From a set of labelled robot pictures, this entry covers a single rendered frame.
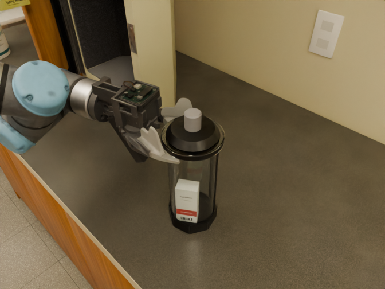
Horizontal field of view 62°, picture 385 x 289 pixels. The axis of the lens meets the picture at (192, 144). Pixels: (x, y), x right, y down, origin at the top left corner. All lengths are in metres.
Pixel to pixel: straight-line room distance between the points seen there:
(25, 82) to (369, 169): 0.77
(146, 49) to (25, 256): 1.39
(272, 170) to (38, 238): 1.44
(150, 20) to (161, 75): 0.15
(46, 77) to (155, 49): 0.38
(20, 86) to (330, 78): 0.79
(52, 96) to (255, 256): 0.46
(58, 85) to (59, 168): 0.39
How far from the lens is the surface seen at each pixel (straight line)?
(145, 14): 0.79
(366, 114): 1.02
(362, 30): 0.94
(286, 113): 1.01
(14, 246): 1.99
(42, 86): 0.50
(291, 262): 0.68
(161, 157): 0.53
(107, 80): 0.62
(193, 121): 0.51
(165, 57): 0.87
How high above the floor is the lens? 1.51
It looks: 42 degrees down
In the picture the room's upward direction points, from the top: straight up
